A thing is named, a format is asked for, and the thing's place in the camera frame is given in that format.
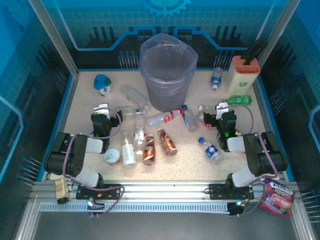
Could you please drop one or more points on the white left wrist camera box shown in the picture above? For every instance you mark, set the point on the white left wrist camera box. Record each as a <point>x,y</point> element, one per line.
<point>101,110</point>

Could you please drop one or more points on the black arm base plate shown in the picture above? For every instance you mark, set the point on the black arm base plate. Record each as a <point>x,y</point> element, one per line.
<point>110,191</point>
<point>217,191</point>

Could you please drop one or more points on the grey round waste bin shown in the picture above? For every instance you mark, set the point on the grey round waste bin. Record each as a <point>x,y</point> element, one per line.
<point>165,100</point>

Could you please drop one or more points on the red purple candy bag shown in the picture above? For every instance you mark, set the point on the red purple candy bag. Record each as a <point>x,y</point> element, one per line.
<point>277,197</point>

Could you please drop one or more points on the clear water bottle red label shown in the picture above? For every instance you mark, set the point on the clear water bottle red label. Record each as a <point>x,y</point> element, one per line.
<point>139,135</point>

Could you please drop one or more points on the white bottle red label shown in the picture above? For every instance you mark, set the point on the white bottle red label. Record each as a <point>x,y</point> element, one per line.
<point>162,118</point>

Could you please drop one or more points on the small clear jar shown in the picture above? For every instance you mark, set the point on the small clear jar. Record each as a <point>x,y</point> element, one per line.
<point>128,113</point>

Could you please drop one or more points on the brown drink bottle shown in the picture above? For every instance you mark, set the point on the brown drink bottle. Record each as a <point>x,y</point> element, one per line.
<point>149,152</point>
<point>168,143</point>

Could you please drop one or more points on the clear bottle blue cap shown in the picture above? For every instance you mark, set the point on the clear bottle blue cap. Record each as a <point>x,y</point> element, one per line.
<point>191,122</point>

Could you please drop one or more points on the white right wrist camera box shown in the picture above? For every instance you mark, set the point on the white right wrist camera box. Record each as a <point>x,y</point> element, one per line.
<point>222,108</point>

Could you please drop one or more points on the clear bottle blue red label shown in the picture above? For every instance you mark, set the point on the clear bottle blue red label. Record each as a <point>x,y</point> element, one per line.
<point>211,151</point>

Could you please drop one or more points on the frosted clear plastic bottle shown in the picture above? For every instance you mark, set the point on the frosted clear plastic bottle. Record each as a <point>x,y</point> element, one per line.
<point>132,96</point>

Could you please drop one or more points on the clear bottle white label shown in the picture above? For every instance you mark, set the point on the clear bottle white label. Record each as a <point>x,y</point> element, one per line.
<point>128,155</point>

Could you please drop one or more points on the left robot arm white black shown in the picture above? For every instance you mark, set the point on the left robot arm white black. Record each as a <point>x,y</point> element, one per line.
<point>75,162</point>

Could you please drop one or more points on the small clear bottle blue label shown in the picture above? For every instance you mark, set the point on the small clear bottle blue label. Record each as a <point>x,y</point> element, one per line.
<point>216,80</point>

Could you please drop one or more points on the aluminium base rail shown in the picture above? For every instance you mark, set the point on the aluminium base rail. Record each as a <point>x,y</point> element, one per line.
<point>162,190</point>

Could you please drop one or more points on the beige knife block orange top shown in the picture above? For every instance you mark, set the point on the beige knife block orange top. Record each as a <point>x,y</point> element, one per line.
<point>240,80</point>

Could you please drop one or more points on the small wooden block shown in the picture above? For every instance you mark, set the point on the small wooden block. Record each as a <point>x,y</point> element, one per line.
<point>61,188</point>

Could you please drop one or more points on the tin can pull tab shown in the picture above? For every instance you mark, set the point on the tin can pull tab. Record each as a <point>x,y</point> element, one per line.
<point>112,156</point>

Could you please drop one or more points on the aluminium frame post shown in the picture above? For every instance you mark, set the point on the aluminium frame post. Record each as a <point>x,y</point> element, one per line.
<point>58,42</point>
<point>276,25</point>

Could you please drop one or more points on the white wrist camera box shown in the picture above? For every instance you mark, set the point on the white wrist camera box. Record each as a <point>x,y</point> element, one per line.
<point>101,110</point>
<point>222,108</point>

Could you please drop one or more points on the green plastic bottle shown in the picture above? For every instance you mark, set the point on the green plastic bottle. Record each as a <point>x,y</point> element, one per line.
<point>240,100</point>

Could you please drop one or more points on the clear purple bin liner bag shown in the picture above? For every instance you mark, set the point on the clear purple bin liner bag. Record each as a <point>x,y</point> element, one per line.
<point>150,50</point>

